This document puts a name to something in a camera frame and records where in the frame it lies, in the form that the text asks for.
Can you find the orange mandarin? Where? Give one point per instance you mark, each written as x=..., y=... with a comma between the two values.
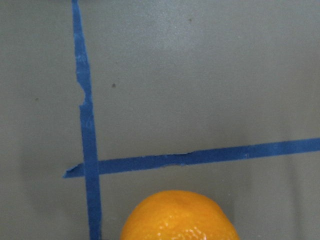
x=178, y=215

